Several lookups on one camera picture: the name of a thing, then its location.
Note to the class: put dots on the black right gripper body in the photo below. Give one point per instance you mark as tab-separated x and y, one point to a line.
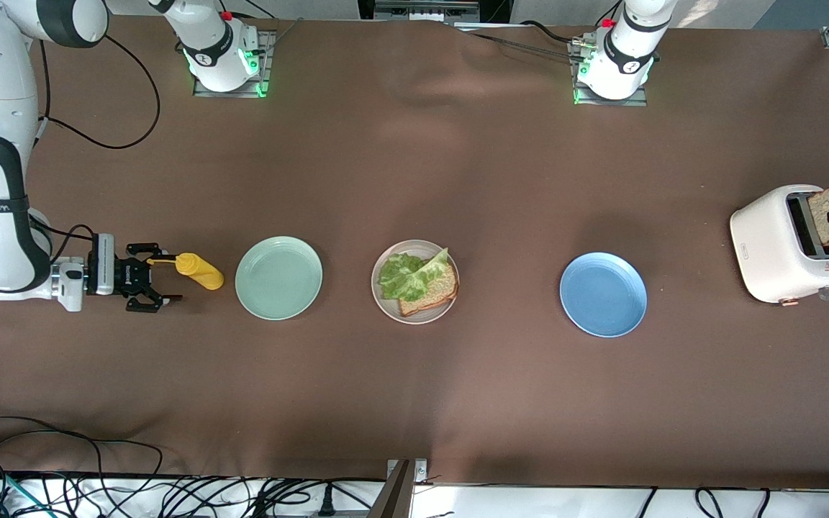
129	276

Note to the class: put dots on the yellow squeeze bottle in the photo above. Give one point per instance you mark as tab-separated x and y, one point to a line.
202	273

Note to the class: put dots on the green lettuce leaf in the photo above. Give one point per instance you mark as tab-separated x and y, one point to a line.
407	279

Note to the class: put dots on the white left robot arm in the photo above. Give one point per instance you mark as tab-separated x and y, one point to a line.
630	50

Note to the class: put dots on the mint green plate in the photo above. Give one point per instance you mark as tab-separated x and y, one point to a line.
278	279

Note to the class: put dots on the beige plate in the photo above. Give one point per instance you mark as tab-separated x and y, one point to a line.
389	311

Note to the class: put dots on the blue plate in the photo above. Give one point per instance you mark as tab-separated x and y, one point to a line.
603	295

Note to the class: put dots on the white toaster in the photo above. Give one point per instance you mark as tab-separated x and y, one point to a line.
767	252

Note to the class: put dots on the black power plug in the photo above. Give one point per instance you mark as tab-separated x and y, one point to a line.
326	503

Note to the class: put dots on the brown table cloth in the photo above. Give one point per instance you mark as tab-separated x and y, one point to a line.
501	403

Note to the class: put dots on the dark metal equipment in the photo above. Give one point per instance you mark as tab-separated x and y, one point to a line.
494	8

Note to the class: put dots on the dark metal post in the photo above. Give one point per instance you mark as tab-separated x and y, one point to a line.
393	500

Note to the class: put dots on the silver metal bracket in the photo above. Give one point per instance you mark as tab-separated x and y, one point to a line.
420	471

